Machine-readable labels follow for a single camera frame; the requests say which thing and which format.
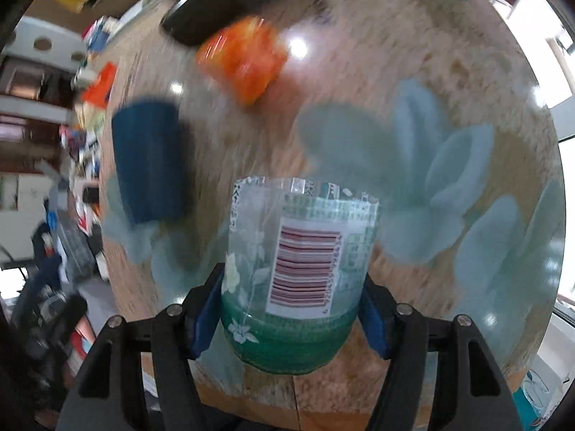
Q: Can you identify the cut clear plastic bottle cup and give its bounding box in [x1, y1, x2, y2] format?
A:
[221, 176, 380, 375]

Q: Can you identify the dark blue cup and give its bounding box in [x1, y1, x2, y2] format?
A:
[111, 99, 187, 225]

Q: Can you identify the orange shopping bag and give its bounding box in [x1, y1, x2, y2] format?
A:
[81, 62, 117, 110]

